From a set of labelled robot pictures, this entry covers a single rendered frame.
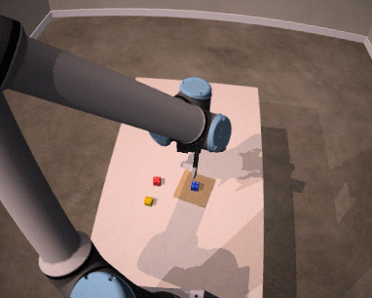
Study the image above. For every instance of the blue die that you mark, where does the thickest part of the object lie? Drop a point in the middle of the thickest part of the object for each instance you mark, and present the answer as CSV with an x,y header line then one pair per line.
x,y
195,186

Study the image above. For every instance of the brown square mat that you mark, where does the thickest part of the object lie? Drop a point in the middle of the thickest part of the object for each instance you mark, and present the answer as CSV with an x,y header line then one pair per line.
x,y
184,193

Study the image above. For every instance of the red die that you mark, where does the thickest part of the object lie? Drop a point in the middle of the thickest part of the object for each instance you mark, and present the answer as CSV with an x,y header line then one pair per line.
x,y
157,181

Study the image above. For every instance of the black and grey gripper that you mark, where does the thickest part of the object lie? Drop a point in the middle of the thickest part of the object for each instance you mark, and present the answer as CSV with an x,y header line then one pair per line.
x,y
189,164

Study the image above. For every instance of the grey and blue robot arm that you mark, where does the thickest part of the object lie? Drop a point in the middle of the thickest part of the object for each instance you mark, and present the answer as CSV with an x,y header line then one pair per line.
x,y
44,71

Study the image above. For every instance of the yellow die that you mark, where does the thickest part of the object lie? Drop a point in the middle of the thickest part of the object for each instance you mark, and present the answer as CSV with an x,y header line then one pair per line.
x,y
148,201

